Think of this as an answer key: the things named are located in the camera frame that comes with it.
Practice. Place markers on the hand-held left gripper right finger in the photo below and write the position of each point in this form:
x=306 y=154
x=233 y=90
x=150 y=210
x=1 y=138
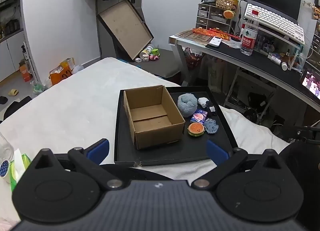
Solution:
x=217 y=152

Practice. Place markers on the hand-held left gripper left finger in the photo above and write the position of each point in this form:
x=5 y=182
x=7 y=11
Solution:
x=98 y=150

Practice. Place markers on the black tray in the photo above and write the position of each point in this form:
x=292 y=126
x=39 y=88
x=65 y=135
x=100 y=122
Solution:
x=195 y=148

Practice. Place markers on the blue-grey plush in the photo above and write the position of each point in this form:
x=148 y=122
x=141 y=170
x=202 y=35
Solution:
x=211 y=126

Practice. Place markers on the burger squishy toy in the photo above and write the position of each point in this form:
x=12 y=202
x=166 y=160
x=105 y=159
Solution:
x=196 y=129

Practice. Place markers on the blue tissue packet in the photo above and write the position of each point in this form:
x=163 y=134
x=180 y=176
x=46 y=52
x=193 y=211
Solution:
x=198 y=117

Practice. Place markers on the small black white toy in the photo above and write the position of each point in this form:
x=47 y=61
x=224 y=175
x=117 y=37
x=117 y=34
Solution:
x=211 y=107

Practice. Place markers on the blue fluffy plush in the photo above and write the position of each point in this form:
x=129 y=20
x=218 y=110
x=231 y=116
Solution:
x=186 y=104

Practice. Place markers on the brown cardboard box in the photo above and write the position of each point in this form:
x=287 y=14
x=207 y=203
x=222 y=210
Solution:
x=150 y=118

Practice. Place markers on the white bed blanket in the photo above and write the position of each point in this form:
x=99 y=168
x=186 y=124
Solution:
x=75 y=105

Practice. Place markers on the beige tote bag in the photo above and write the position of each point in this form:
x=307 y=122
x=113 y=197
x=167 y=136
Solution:
x=220 y=75

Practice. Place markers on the green tissue pack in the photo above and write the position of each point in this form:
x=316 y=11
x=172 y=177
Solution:
x=21 y=168

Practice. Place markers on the orange paper bag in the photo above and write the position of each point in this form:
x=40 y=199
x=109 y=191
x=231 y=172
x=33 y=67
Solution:
x=61 y=72

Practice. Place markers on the dark cloth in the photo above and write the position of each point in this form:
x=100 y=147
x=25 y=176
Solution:
x=17 y=107

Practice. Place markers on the clear plastic bottle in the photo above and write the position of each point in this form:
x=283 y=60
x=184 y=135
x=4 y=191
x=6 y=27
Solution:
x=5 y=155

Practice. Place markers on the red basket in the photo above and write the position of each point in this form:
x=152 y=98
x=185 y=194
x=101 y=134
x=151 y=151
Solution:
x=193 y=59

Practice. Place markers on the black curved desk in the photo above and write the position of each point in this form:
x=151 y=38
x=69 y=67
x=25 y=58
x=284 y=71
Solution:
x=262 y=63

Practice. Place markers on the dark grey bench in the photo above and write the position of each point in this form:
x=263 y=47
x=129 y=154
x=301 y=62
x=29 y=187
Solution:
x=165 y=64

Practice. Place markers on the yellow slipper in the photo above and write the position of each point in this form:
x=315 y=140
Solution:
x=13 y=92

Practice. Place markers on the orange carton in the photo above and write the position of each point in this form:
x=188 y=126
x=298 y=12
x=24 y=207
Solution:
x=25 y=73

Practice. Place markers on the black slipper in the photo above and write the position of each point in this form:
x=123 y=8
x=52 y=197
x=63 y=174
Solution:
x=3 y=100

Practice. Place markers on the pink small toy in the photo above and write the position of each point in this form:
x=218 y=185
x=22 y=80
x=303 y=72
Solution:
x=154 y=58

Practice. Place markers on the white round can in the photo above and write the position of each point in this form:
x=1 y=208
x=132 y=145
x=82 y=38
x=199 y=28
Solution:
x=147 y=50

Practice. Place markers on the white power bank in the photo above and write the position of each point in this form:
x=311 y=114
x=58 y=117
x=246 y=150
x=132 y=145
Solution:
x=215 y=41

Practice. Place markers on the green cup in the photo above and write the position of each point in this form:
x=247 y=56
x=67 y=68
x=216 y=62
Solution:
x=155 y=51

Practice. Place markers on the lit phone screen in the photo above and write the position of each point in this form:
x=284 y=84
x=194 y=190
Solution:
x=311 y=84

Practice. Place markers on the long red printed packet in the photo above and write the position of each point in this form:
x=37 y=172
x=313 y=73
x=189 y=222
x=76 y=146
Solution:
x=212 y=32

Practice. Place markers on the red label water bottle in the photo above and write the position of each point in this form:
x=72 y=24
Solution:
x=249 y=35

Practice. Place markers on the black cardboard box lid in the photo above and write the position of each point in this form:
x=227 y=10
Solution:
x=125 y=28

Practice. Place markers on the white cabinet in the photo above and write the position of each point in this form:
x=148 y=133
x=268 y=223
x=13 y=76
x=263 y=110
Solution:
x=11 y=55

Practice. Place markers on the grey drawer organizer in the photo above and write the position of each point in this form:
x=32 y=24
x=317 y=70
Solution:
x=212 y=18

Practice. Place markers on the burger plush pendant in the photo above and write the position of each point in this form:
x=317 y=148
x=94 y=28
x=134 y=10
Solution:
x=228 y=14

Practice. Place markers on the white keyboard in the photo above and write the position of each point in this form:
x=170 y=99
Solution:
x=275 y=22

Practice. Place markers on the woven basket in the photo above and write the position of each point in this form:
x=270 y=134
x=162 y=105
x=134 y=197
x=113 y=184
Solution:
x=225 y=3

